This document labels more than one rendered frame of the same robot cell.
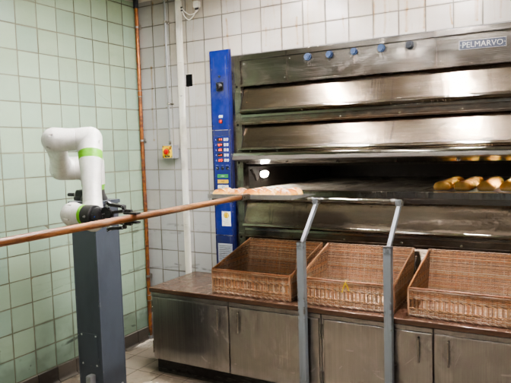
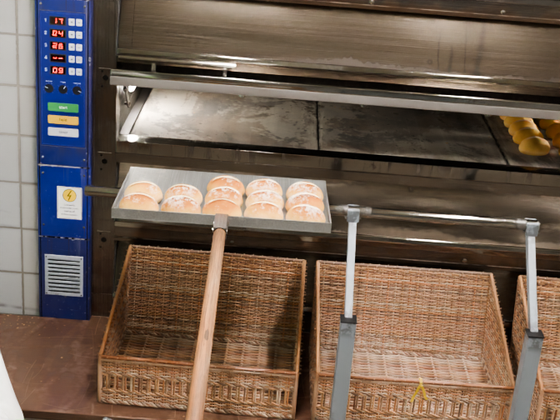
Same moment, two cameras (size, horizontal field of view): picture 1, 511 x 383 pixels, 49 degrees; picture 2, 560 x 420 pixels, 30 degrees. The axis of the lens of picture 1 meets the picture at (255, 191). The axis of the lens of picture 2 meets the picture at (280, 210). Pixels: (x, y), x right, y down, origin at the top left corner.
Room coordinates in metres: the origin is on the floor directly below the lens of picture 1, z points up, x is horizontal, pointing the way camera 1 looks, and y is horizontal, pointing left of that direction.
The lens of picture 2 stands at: (1.07, 1.12, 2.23)
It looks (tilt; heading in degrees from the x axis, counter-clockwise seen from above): 23 degrees down; 330
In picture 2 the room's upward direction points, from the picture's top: 5 degrees clockwise
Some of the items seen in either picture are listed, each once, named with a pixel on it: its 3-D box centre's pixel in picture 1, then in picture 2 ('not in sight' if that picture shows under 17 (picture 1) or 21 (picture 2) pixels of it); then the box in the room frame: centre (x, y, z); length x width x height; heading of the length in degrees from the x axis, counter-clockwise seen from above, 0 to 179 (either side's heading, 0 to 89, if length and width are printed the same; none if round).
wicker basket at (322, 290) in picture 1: (357, 274); (407, 342); (3.19, -0.58, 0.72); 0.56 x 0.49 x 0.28; 61
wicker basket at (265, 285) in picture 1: (268, 267); (207, 327); (3.48, -0.07, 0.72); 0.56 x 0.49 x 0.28; 59
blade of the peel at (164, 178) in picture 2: (261, 194); (225, 193); (3.36, -0.04, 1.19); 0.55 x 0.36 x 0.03; 62
